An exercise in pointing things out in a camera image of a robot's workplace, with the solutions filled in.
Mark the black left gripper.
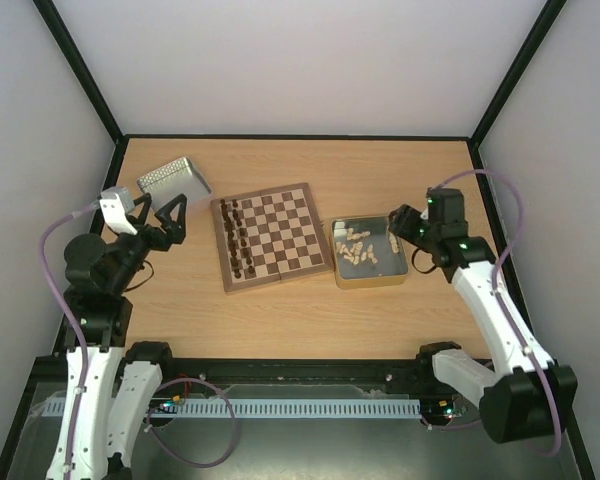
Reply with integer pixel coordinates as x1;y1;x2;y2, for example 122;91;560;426
109;193;188;294

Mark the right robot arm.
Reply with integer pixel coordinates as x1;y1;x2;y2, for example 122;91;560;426
388;205;577;445

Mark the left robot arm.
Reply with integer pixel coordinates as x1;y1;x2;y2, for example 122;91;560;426
43;187;187;479

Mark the pile of light chess pieces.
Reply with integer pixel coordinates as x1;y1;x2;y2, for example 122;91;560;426
332;227;402;266

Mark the row of dark chess pieces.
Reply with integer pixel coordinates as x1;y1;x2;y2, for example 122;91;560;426
220;199;256;280

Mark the wooden chess board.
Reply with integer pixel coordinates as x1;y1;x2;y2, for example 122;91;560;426
210;182;334;294

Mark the silver embossed tin lid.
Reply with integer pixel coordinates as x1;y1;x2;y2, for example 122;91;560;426
136;156;214;216

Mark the gold tin box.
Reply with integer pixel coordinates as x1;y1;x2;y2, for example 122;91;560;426
330;216;408;290

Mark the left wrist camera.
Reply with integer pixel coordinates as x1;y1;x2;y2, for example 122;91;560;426
99;187;138;236

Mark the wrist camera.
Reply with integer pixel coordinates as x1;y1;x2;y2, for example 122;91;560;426
99;187;138;236
420;188;465;224

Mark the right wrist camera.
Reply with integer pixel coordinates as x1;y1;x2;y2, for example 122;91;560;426
420;188;465;224

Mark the black enclosure frame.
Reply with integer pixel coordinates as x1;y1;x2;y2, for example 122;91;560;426
0;0;595;479

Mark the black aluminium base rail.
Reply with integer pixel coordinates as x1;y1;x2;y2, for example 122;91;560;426
29;355;561;396

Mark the light blue cable duct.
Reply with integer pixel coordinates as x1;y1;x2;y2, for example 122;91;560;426
38;394;423;420

